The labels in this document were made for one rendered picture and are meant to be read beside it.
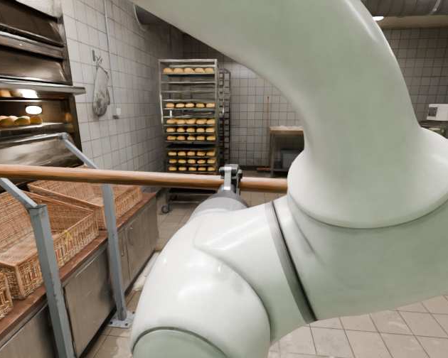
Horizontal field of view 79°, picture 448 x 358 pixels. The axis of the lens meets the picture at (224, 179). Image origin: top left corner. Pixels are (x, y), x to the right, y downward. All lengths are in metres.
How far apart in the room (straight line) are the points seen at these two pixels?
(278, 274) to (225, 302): 0.04
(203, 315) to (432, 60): 6.21
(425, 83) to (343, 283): 6.08
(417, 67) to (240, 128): 3.28
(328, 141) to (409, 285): 0.11
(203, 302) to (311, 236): 0.08
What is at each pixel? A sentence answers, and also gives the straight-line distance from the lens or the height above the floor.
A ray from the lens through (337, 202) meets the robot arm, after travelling 0.17.
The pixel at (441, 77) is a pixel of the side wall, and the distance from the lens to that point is 6.37.
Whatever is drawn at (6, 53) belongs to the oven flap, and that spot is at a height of 1.59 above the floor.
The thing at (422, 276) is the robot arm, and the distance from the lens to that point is 0.21.
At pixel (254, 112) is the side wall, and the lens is 5.47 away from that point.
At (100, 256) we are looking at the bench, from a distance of 1.72.
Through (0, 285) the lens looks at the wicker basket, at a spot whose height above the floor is 0.70.
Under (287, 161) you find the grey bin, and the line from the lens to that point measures 4.92.
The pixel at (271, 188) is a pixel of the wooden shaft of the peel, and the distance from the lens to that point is 0.55.
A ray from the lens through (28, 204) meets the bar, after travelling 1.24.
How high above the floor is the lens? 1.32
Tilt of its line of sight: 15 degrees down
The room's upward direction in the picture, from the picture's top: straight up
